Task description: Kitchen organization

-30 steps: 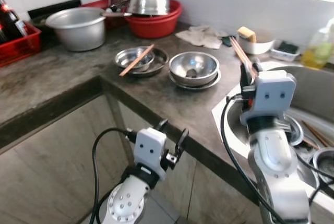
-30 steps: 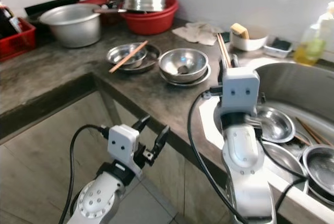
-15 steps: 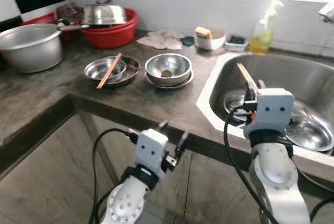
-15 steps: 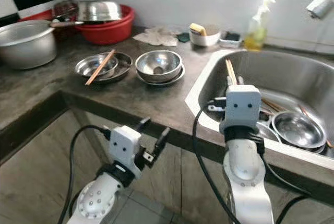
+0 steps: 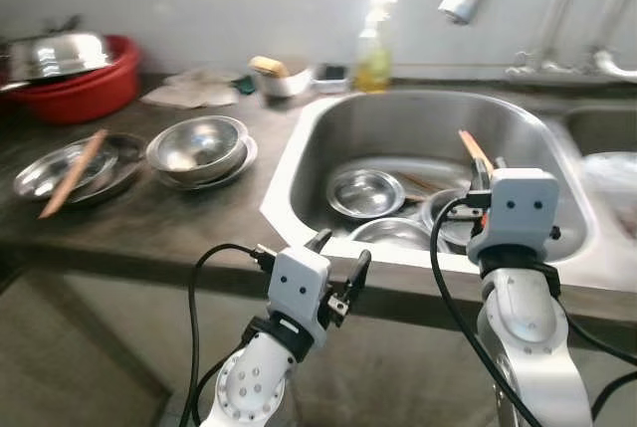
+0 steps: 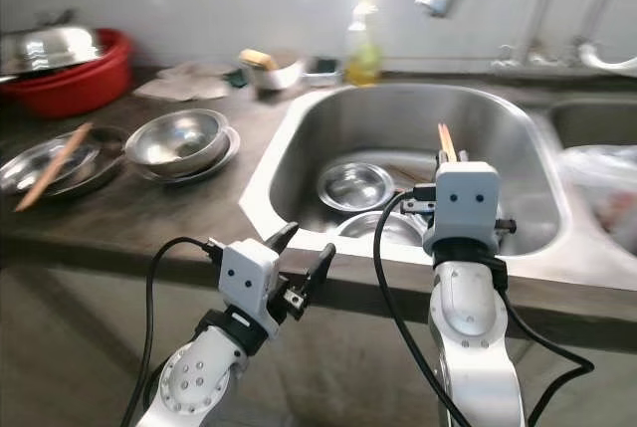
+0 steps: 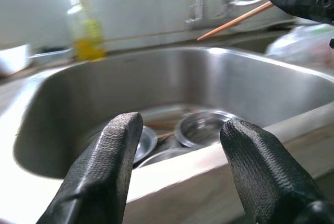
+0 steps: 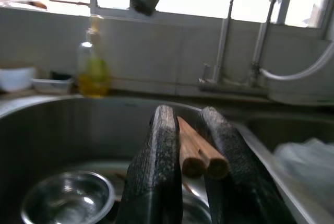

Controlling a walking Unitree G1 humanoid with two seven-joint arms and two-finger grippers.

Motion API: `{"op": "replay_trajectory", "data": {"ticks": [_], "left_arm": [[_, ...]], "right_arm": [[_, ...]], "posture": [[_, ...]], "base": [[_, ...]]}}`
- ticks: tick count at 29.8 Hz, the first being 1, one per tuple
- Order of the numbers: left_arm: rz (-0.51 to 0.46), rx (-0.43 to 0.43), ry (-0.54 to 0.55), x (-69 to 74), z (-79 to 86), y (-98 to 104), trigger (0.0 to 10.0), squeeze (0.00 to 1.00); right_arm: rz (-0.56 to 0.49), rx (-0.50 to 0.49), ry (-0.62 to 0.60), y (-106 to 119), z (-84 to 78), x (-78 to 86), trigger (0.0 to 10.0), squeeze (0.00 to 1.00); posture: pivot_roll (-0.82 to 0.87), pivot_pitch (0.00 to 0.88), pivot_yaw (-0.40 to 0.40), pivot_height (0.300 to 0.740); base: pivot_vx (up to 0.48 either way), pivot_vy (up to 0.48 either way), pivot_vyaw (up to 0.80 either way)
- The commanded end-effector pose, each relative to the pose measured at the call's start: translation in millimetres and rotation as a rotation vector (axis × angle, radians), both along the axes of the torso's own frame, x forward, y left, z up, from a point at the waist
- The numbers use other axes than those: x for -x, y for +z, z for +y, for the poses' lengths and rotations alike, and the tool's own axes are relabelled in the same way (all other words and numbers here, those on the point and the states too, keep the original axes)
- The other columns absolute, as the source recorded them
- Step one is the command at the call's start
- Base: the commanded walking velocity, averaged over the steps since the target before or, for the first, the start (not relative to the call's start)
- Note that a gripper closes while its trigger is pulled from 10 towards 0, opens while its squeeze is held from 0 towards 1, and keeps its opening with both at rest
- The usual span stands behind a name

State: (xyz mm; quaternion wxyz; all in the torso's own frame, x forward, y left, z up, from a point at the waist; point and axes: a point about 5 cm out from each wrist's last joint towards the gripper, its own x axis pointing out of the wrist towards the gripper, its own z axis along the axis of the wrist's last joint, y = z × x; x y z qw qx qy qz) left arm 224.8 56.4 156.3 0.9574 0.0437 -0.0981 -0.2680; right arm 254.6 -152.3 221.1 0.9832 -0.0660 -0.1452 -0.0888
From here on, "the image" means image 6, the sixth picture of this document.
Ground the wooden chopsticks pair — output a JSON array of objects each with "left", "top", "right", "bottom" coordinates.
[{"left": 436, "top": 122, "right": 459, "bottom": 164}]

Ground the large steel bowl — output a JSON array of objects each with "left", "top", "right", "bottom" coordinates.
[{"left": 124, "top": 108, "right": 230, "bottom": 179}]

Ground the stainless steel sink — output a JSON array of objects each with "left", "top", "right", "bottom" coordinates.
[{"left": 239, "top": 82, "right": 637, "bottom": 294}]

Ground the small steel bowl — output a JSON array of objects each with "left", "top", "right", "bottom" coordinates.
[{"left": 317, "top": 161, "right": 395, "bottom": 213}]

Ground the deep steel plate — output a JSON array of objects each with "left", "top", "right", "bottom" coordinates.
[{"left": 134, "top": 128, "right": 242, "bottom": 186}]

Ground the yellow spray bottle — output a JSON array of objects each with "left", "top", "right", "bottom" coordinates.
[{"left": 345, "top": 0, "right": 384, "bottom": 88}]

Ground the small soap dish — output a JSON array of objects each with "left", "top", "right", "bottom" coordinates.
[{"left": 304, "top": 57, "right": 344, "bottom": 88}]

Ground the clear plastic bag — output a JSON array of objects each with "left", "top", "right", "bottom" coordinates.
[{"left": 560, "top": 143, "right": 637, "bottom": 259}]

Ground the small white bowl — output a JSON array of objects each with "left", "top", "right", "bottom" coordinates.
[{"left": 244, "top": 51, "right": 307, "bottom": 92}]

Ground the yellow sponge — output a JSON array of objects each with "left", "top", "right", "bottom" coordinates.
[{"left": 239, "top": 49, "right": 278, "bottom": 72}]

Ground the crumpled beige cloth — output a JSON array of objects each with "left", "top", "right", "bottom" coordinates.
[{"left": 134, "top": 62, "right": 230, "bottom": 103}]

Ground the silver faucet with white spout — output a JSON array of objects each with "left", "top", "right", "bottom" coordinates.
[{"left": 575, "top": 0, "right": 637, "bottom": 78}]

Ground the shallow steel plate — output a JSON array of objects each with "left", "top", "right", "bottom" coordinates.
[{"left": 0, "top": 126, "right": 132, "bottom": 199}]

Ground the wooden chopstick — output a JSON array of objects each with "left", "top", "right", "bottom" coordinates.
[{"left": 15, "top": 121, "right": 94, "bottom": 213}]

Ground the steel pot lid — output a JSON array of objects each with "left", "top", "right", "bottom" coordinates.
[{"left": 0, "top": 24, "right": 106, "bottom": 78}]

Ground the red plastic basin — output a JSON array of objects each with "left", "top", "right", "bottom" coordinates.
[{"left": 0, "top": 29, "right": 135, "bottom": 119}]

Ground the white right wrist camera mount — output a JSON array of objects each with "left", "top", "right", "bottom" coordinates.
[{"left": 421, "top": 161, "right": 502, "bottom": 257}]

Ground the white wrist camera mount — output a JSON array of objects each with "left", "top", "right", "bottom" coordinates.
[
  {"left": 217, "top": 238, "right": 282, "bottom": 323},
  {"left": 421, "top": 161, "right": 502, "bottom": 257}
]

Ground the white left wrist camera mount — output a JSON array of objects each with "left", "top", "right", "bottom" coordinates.
[{"left": 217, "top": 238, "right": 282, "bottom": 323}]

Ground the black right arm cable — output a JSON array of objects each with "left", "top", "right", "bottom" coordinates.
[
  {"left": 503, "top": 288, "right": 596, "bottom": 427},
  {"left": 373, "top": 188, "right": 474, "bottom": 427}
]

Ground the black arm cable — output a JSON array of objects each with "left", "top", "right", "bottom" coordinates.
[
  {"left": 373, "top": 188, "right": 474, "bottom": 427},
  {"left": 503, "top": 288, "right": 596, "bottom": 427},
  {"left": 121, "top": 236, "right": 225, "bottom": 427}
]

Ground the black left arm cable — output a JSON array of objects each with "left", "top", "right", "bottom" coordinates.
[{"left": 121, "top": 236, "right": 225, "bottom": 427}]

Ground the silver wall faucet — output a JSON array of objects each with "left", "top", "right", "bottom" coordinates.
[{"left": 493, "top": 0, "right": 573, "bottom": 75}]

